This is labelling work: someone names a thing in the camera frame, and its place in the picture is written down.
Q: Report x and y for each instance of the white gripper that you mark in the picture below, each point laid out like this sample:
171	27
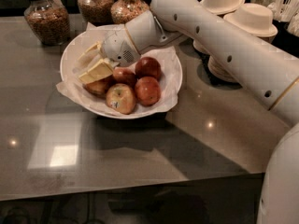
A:
118	48

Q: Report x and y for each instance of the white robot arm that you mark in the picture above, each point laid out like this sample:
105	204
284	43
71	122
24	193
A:
269	73

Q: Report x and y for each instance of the dark apple back middle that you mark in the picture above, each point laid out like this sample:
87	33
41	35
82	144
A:
125	75

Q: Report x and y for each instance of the red apple back left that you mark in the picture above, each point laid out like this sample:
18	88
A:
99	88

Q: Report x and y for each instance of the red apple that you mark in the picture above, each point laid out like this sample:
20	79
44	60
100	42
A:
148	67
99	88

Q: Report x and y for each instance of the yellow-red apple with sticker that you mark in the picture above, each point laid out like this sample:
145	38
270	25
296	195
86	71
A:
121	98

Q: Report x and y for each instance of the red apple back right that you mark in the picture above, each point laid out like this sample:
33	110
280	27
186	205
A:
148	67

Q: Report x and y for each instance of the orange-red apple front right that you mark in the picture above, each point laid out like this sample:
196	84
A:
147	91

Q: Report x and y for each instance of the white bowl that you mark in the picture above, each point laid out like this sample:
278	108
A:
71	53

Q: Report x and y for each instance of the paper bowl stack back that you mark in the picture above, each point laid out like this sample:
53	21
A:
221	7

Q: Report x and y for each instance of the paper bowl stack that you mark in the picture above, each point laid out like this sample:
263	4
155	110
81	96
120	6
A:
221	7
254	19

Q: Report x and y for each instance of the paper bowl stack front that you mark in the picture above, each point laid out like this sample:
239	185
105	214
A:
254	19

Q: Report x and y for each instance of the glass cereal jar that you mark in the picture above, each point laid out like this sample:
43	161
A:
123	11
49	21
96	12

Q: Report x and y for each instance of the glass cereal jar far left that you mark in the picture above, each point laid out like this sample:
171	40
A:
49	21

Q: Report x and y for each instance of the white stir sticks bundle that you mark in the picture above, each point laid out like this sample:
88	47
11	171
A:
285	9

